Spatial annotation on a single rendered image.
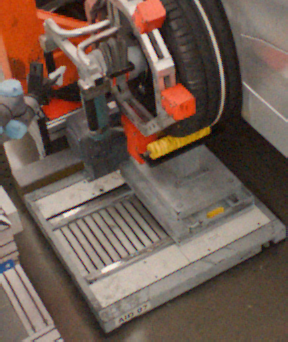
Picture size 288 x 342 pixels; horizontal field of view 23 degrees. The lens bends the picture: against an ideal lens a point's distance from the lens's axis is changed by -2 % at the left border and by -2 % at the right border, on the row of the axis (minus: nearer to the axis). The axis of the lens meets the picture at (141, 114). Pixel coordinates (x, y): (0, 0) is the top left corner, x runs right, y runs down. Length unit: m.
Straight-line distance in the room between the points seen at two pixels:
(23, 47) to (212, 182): 0.92
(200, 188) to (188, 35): 0.83
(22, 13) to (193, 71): 0.80
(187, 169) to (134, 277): 0.49
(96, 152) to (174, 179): 0.34
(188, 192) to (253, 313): 0.54
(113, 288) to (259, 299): 0.56
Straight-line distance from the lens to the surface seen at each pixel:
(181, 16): 2.29
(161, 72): 2.29
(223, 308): 2.81
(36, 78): 2.49
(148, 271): 2.84
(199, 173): 2.96
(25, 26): 2.83
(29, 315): 2.61
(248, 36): 2.17
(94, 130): 2.39
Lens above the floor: 2.28
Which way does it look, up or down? 39 degrees down
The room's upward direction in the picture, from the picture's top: 8 degrees counter-clockwise
